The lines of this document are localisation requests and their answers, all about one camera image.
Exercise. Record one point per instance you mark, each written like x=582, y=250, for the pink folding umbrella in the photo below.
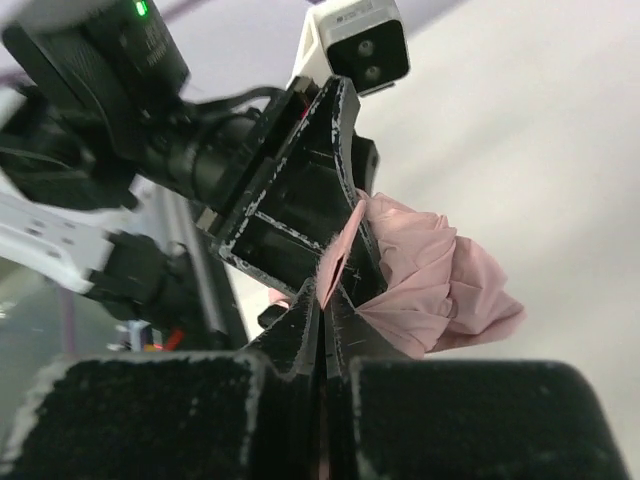
x=444, y=291

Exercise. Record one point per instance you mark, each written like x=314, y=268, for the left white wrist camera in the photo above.
x=363, y=40

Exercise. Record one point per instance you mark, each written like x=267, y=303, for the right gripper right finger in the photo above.
x=391, y=417

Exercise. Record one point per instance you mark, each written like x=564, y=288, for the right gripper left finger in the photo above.
x=248, y=414

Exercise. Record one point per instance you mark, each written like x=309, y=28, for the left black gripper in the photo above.
x=287, y=182

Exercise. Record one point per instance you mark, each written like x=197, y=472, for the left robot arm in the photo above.
x=102, y=109

